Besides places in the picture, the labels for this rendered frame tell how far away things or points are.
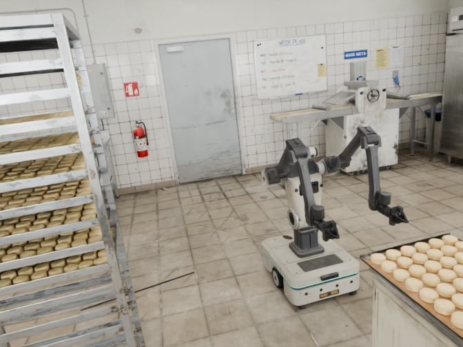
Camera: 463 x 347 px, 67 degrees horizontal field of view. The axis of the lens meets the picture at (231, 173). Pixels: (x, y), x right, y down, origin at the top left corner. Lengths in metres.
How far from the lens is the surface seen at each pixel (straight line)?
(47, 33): 1.27
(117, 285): 1.42
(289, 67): 5.55
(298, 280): 2.46
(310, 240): 2.66
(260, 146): 5.51
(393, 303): 1.37
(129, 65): 5.19
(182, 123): 5.27
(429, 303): 1.23
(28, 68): 1.28
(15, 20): 1.26
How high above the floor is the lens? 1.61
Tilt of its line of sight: 16 degrees down
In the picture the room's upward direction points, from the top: 6 degrees counter-clockwise
